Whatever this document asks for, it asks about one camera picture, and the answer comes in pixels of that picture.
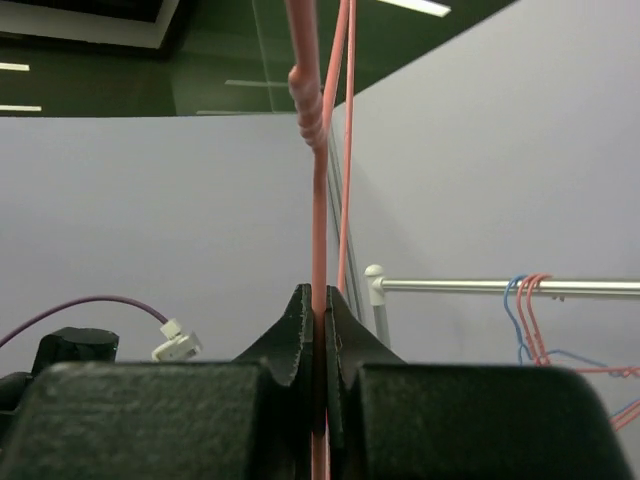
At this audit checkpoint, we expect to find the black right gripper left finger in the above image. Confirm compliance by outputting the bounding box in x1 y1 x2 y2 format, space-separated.
236 284 313 479

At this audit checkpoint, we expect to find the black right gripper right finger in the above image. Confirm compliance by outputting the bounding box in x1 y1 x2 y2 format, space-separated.
325 286 405 479

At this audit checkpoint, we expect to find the blue wire hanger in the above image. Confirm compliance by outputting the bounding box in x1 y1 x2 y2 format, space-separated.
504 273 640 426

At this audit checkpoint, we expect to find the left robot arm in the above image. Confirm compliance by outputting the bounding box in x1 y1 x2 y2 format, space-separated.
1 284 313 479

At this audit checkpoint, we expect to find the white metal clothes rack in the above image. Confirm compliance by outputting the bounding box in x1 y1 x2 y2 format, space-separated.
364 264 639 347

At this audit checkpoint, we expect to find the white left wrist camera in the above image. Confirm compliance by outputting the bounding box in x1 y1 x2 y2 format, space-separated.
151 319 202 362

